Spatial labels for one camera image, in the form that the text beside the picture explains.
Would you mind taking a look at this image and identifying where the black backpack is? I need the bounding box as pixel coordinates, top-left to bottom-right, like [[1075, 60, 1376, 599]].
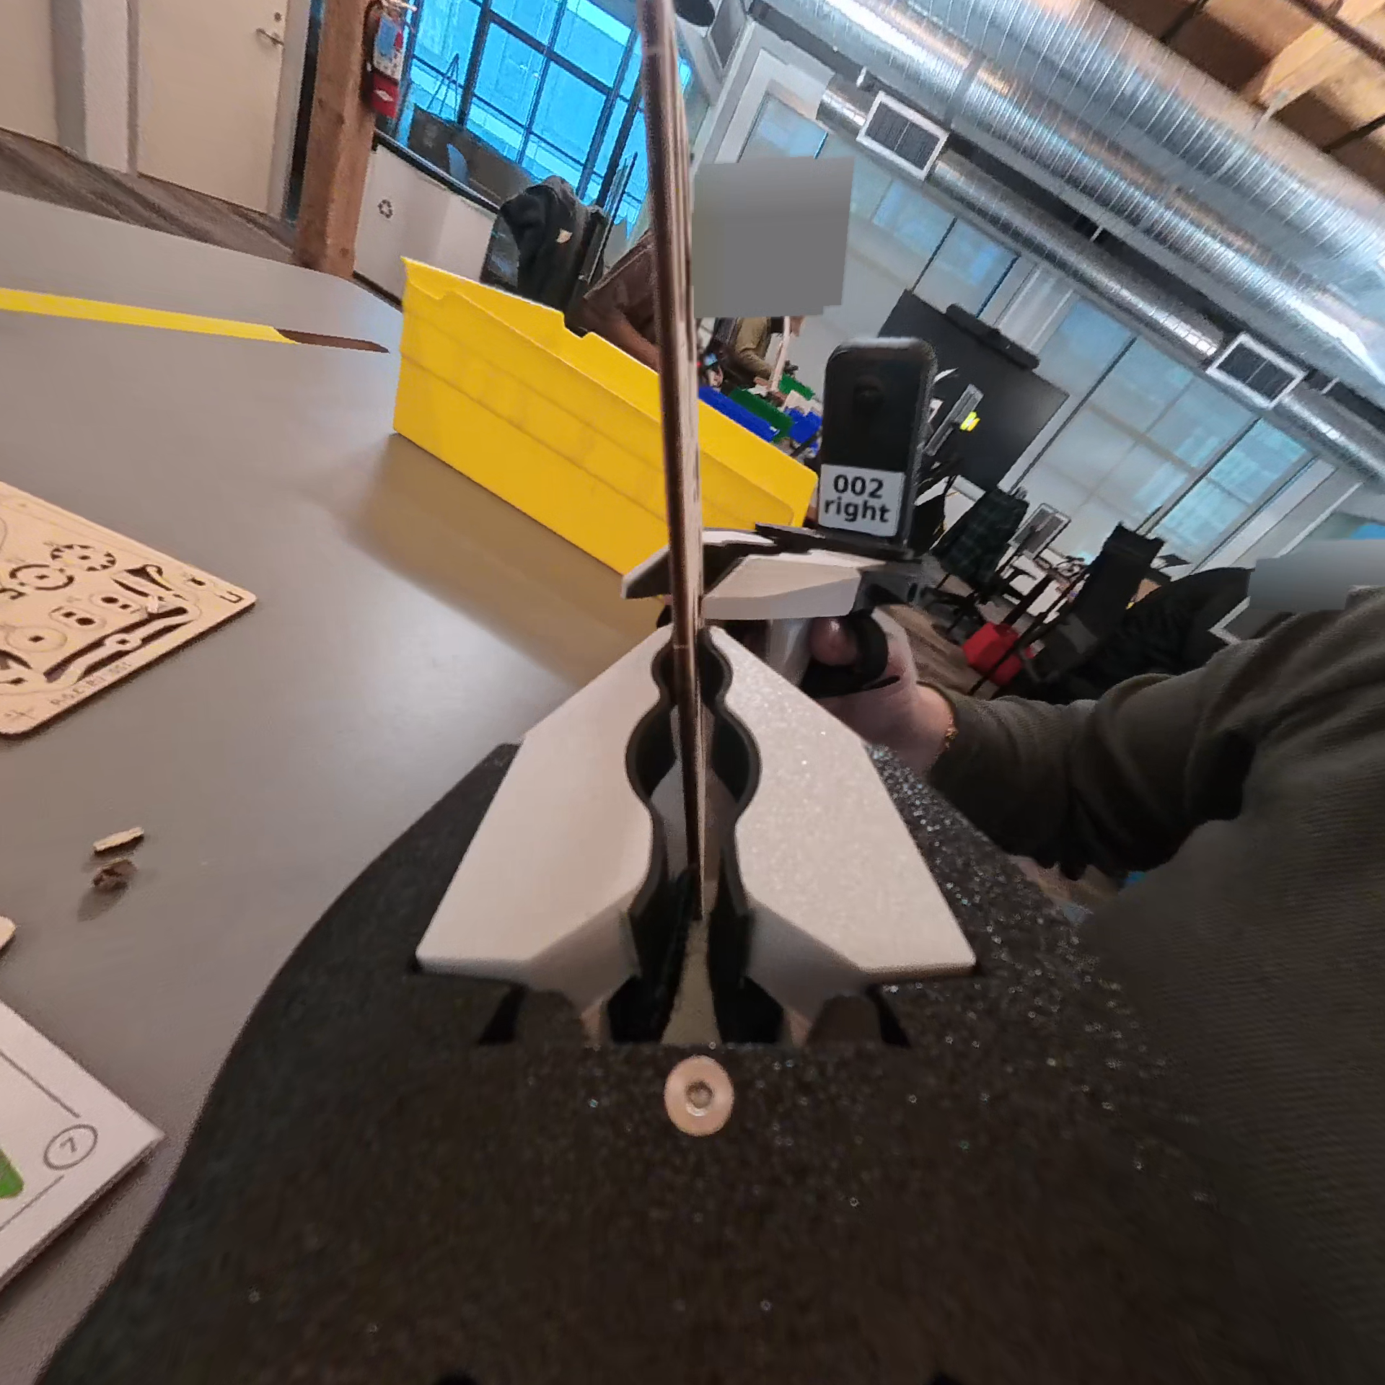
[[498, 178, 608, 316]]

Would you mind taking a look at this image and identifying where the metal air duct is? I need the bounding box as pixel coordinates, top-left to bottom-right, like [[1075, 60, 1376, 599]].
[[746, 0, 1385, 358]]

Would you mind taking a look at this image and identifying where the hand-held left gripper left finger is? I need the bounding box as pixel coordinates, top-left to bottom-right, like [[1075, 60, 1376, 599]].
[[416, 628, 694, 1044]]

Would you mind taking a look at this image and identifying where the red fire extinguisher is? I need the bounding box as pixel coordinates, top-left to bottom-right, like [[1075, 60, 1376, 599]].
[[367, 0, 410, 115]]

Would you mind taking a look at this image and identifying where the large grid window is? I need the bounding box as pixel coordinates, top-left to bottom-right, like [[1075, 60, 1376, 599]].
[[400, 0, 694, 206]]

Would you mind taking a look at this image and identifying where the wooden sheet with curved parts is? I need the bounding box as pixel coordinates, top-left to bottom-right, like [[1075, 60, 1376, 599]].
[[0, 480, 260, 736]]

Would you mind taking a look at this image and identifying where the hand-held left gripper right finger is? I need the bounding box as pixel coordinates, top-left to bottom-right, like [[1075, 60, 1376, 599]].
[[699, 628, 977, 1044]]

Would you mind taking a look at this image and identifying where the yellow tape strip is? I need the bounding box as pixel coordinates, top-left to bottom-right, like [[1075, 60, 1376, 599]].
[[0, 287, 297, 345]]

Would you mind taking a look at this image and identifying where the yellow plastic bin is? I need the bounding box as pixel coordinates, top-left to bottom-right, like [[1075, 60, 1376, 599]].
[[394, 257, 819, 575]]

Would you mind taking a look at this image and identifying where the white door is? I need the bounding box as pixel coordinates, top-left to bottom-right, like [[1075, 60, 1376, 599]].
[[140, 0, 287, 212]]

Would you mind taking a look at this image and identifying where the red box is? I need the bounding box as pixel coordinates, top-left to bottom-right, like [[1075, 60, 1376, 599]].
[[962, 621, 1024, 690]]

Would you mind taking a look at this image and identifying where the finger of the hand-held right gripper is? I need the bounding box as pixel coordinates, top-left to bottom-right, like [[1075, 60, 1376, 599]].
[[701, 556, 870, 621], [623, 528, 858, 599]]

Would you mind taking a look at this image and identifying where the wooden post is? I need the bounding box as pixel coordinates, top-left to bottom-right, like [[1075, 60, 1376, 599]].
[[293, 0, 377, 282]]

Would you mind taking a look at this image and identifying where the white recycling cabinet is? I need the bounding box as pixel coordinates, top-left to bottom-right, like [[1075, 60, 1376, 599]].
[[356, 148, 511, 299]]

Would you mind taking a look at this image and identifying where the person's right forearm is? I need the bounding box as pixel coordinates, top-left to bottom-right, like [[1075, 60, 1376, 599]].
[[927, 589, 1385, 881]]

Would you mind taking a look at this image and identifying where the person's right hand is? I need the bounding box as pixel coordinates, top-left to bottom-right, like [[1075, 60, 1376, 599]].
[[807, 613, 961, 776]]

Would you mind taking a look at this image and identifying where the white instruction booklet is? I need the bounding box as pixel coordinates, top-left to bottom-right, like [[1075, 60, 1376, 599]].
[[0, 999, 168, 1289]]

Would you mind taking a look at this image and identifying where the wooden sheet with large cutouts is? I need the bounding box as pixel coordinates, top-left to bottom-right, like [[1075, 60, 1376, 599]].
[[636, 0, 724, 924]]

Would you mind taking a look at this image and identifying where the black wall screen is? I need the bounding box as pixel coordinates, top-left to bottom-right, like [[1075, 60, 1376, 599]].
[[879, 292, 1073, 493]]

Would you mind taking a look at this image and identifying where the blue storage bin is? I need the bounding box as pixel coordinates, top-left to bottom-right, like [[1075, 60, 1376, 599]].
[[699, 383, 824, 451]]

